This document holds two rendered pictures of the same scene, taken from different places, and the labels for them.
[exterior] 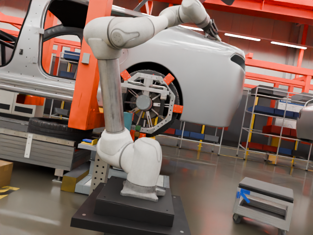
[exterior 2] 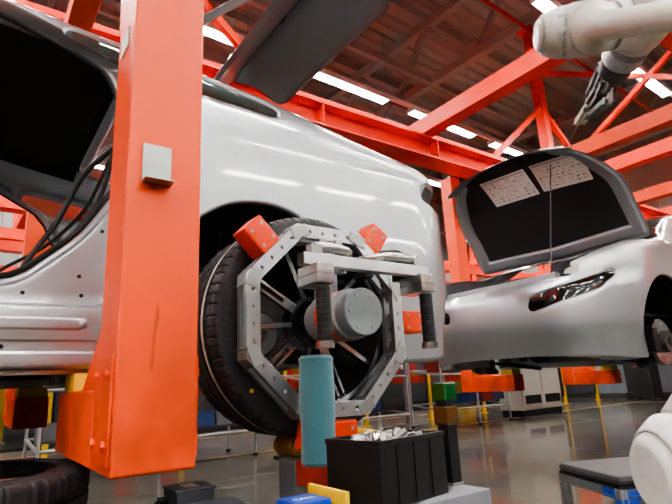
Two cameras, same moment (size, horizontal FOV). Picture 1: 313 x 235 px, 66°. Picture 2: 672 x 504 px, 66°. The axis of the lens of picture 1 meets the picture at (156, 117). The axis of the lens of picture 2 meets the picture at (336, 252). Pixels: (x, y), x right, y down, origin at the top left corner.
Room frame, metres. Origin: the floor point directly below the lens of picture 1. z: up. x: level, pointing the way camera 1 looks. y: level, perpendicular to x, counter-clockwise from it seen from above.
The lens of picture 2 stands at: (1.06, 1.03, 0.67)
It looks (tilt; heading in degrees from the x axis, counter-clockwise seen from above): 14 degrees up; 322
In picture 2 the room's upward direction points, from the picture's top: 3 degrees counter-clockwise
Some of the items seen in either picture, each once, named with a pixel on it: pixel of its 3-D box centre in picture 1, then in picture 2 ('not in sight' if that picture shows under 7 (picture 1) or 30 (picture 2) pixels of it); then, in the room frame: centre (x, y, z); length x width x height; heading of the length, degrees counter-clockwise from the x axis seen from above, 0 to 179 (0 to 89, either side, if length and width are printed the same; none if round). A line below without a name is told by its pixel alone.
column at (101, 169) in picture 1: (99, 176); not in sight; (1.86, 0.35, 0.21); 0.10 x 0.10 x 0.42; 88
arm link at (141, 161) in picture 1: (144, 159); not in sight; (1.22, 0.02, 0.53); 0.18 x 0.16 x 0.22; 56
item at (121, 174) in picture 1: (131, 173); not in sight; (2.43, 0.15, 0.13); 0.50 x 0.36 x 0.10; 88
